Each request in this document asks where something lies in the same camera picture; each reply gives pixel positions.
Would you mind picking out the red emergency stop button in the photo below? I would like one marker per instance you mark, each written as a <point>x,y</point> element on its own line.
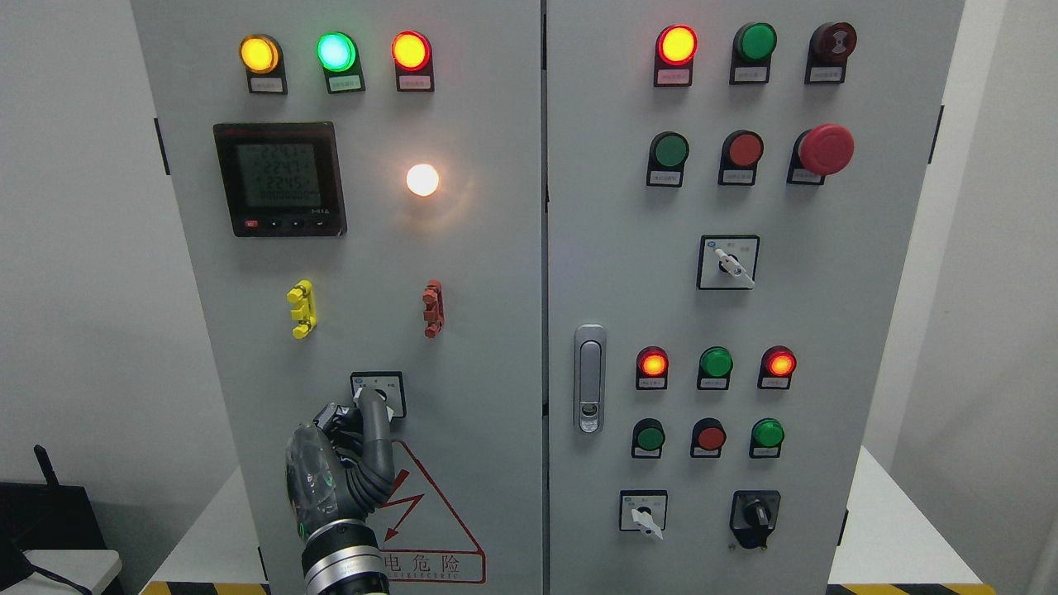
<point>823,150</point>

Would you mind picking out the red push button second row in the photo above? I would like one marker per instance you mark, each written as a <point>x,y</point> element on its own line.
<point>740,153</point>

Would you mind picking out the grey right cabinet door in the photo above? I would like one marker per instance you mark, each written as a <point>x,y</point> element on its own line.
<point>625,256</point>

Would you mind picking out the yellow indicator light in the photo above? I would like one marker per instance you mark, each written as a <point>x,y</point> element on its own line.
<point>263,59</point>

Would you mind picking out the red lit indicator light left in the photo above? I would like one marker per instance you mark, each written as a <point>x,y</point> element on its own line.
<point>413,62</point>

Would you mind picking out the silver black robot forearm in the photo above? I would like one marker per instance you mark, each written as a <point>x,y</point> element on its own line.
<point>343,557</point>

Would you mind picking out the green push button second row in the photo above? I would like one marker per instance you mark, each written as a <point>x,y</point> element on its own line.
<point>666,159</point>

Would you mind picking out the dark red buzzer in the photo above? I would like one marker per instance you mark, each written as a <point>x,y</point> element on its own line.
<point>829,50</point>

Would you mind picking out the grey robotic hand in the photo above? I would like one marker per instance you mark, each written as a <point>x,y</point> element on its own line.
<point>340,465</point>

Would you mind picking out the green lit indicator light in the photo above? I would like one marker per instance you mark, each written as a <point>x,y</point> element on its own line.
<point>340,60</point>

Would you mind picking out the red triangle warning sticker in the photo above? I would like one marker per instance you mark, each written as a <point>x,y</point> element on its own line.
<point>422,538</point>

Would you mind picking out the white box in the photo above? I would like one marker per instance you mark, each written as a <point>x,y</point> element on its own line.
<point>94,569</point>

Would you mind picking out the green indicator lower middle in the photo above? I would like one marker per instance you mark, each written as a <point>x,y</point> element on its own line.
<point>714,368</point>

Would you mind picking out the red lit indicator top right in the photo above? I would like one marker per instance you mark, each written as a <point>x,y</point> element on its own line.
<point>675,49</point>

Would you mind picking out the red lit indicator lower right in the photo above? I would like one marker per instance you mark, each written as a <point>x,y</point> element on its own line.
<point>776,368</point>

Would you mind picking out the green button bottom right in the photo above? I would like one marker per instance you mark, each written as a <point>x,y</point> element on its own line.
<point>767,436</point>

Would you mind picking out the red button bottom middle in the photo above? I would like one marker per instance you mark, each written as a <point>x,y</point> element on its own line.
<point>707,439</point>

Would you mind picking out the white rotary light switch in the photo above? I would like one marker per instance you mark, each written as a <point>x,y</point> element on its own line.
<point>389,383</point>

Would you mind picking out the black digital power meter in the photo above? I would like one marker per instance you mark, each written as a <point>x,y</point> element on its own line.
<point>281,179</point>

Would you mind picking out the green button bottom left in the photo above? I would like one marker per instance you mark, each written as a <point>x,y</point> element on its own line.
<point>647,439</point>

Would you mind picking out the red lit indicator lower left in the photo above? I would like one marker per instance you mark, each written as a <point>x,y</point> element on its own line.
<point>652,368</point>

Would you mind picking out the black router with antenna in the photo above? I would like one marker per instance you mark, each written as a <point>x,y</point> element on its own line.
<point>44,516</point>

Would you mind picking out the white rotary switch upper right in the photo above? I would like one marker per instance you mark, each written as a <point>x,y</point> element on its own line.
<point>727,262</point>

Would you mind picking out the grey cabinet door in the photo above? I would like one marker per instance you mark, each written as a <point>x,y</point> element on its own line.
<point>475,392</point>
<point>625,256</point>

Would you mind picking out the silver door latch handle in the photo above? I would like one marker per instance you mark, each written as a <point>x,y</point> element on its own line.
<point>589,377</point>

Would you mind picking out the white rotary switch bottom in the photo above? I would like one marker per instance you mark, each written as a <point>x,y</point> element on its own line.
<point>643,511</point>

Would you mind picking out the red terminal connector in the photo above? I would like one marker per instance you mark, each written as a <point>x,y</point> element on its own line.
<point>434,308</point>

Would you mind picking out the green button top row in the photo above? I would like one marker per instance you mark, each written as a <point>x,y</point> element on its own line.
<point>752,48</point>

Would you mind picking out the black rotary selector switch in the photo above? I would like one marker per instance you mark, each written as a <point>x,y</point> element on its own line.
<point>753,517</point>

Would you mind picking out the grey left cabinet door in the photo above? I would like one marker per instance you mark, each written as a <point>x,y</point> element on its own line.
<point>475,392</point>

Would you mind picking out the yellow terminal connector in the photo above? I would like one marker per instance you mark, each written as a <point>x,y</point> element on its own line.
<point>302,301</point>

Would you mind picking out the clear white indicator lamp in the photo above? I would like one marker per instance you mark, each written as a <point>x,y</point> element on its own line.
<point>422,180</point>

